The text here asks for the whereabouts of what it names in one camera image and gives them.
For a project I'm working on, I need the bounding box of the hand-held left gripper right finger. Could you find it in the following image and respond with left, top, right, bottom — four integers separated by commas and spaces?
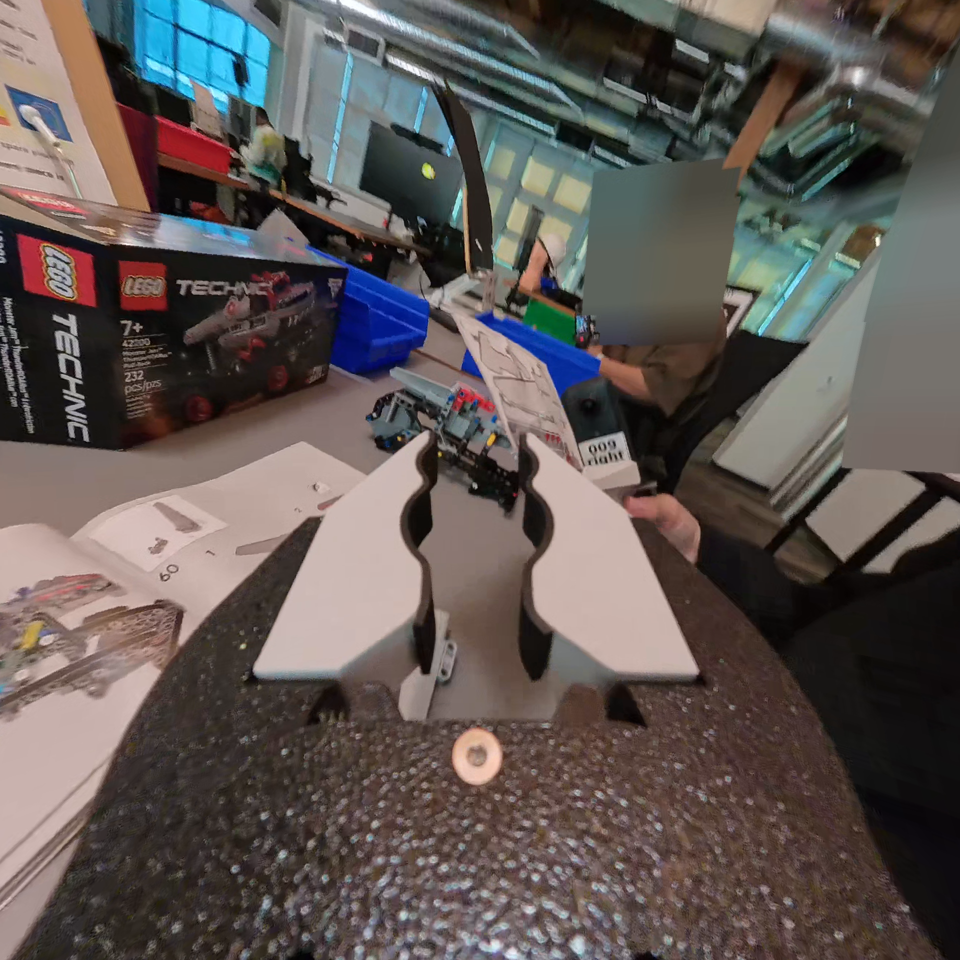
517, 431, 702, 684

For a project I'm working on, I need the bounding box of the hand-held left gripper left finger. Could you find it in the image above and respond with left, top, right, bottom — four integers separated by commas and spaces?
252, 431, 453, 720

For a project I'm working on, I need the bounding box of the sticker sheet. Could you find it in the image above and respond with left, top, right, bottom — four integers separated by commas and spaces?
452, 309, 585, 472

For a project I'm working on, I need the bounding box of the person's right forearm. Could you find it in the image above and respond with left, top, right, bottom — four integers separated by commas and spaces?
693, 521, 960, 661

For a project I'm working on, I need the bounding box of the grey desk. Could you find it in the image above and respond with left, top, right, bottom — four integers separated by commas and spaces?
0, 318, 560, 960

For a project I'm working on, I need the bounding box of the person's right hand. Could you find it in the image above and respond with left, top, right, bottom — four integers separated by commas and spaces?
624, 493, 704, 565

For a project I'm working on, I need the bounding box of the blue plastic bin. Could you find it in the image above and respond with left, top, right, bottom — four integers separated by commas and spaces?
461, 313, 603, 399
330, 262, 431, 376

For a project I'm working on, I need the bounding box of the green bin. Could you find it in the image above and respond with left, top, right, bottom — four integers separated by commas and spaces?
522, 288, 582, 335

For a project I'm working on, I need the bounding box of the partly built toy vehicle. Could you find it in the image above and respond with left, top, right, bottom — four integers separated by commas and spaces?
366, 366, 526, 517

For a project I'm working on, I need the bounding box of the board on white stand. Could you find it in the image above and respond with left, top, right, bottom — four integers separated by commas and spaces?
431, 78, 505, 316

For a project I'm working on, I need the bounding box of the open instruction booklet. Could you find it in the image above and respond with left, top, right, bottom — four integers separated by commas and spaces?
0, 441, 369, 909

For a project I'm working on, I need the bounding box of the black monitor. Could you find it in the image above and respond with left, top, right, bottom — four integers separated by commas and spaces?
358, 122, 465, 226

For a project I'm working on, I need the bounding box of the black toy set box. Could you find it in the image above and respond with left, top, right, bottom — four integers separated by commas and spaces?
0, 186, 348, 451

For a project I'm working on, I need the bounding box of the person's torso in black top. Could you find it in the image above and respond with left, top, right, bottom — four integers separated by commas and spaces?
780, 525, 960, 960

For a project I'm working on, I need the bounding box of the long wooden table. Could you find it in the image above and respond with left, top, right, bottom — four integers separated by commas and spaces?
157, 153, 429, 260

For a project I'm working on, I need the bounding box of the red bin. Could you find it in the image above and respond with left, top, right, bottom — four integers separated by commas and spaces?
116, 103, 235, 177

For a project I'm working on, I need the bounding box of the white poster board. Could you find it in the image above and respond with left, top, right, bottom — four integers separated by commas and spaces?
0, 0, 151, 215

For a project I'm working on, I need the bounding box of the white cable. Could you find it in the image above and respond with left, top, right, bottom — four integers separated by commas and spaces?
18, 105, 80, 192

